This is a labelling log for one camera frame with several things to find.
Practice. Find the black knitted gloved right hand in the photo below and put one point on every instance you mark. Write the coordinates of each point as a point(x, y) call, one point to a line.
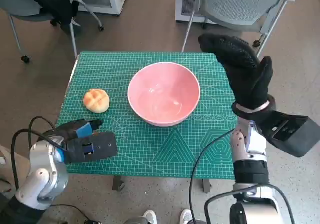
point(250, 78)

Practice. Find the black left hand blue tape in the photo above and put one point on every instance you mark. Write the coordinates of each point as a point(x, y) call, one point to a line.
point(70, 131)

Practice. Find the round toy bread bun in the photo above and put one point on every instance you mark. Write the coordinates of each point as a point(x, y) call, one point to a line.
point(96, 100)

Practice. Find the pink bowl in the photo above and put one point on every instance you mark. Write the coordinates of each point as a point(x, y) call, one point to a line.
point(163, 93)

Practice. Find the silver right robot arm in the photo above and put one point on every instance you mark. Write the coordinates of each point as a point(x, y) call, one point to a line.
point(252, 176)

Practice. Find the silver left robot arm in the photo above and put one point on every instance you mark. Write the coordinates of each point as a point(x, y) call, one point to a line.
point(47, 169)

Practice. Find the person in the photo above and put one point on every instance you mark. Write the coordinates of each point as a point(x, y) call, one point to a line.
point(2, 160)
point(55, 1)

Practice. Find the green cutting mat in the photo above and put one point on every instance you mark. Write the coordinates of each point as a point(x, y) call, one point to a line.
point(145, 153)

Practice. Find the grey mesh back chair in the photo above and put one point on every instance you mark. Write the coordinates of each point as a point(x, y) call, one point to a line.
point(237, 1)

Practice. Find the small black floor device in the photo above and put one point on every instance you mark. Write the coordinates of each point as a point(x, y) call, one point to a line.
point(92, 221)

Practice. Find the white shoe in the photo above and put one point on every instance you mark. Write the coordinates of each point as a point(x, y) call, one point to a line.
point(187, 216)
point(150, 217)

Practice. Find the grey blue seat chair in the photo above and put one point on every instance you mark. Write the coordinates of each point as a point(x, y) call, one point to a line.
point(15, 3)

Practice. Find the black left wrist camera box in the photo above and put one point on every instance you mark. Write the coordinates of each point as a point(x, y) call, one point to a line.
point(100, 146)

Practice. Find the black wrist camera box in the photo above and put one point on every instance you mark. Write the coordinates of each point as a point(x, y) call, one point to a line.
point(292, 136)
point(100, 146)

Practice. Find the grey table leg bracket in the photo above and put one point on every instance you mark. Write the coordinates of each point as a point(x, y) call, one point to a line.
point(118, 182)
point(207, 186)

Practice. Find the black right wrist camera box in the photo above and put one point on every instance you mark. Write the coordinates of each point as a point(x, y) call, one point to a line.
point(292, 136)

